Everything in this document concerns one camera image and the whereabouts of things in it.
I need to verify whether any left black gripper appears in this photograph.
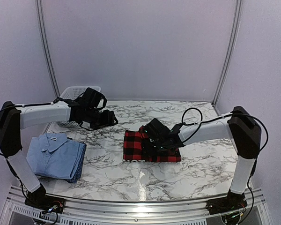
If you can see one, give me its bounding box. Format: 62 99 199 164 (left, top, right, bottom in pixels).
84 108 118 130

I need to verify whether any red black plaid shirt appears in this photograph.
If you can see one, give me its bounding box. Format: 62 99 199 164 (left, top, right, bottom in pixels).
123 126 181 163

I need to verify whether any light blue shirt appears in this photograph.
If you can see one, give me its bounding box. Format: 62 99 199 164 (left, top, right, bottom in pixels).
26 133 85 180

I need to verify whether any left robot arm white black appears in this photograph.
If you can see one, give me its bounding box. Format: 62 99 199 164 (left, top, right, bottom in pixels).
0 101 118 209

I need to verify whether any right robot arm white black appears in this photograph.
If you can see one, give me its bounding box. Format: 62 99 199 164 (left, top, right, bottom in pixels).
140 106 267 210

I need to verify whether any white plastic basket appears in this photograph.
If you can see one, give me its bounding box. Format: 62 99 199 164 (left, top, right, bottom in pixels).
56 86 88 128

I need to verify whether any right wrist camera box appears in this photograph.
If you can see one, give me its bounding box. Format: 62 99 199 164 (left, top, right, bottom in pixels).
144 118 170 141

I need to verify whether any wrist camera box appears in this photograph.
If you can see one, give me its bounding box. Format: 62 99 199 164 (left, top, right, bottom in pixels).
144 118 170 141
80 87 107 111

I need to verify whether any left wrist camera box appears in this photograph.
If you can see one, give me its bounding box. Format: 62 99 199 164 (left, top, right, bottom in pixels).
80 87 107 111

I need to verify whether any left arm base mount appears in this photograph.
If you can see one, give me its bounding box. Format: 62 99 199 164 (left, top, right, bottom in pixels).
24 195 65 213

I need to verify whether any left aluminium corner post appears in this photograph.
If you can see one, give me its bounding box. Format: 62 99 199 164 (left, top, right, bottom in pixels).
35 0 60 97

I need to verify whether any aluminium corner post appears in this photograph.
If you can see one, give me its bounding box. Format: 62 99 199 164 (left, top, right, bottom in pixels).
211 0 244 107
35 0 60 97

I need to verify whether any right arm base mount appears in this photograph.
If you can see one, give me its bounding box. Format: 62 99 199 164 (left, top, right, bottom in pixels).
206 197 248 215

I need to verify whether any aluminium front rail frame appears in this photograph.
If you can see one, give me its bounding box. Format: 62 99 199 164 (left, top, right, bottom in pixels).
0 185 272 225

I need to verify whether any right aluminium corner post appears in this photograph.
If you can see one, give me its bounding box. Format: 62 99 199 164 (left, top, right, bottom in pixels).
211 0 244 107

